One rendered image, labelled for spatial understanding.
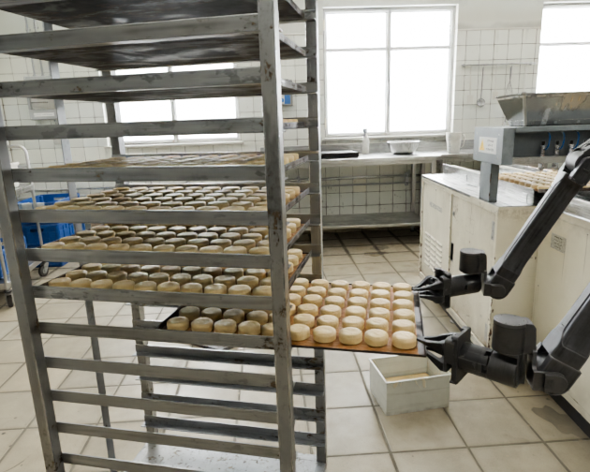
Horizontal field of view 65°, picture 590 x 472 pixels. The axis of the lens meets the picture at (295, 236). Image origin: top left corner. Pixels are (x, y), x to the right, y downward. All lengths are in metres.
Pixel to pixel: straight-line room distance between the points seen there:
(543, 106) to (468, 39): 3.32
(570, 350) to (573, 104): 1.59
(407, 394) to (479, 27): 4.28
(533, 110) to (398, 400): 1.37
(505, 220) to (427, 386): 0.81
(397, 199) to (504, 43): 1.96
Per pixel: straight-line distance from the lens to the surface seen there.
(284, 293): 0.93
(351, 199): 5.26
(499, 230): 2.28
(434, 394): 2.21
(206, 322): 1.11
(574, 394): 2.25
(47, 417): 1.36
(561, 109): 2.39
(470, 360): 0.98
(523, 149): 2.35
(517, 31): 5.82
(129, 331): 1.14
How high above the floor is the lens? 1.23
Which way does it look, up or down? 14 degrees down
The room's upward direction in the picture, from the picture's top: 2 degrees counter-clockwise
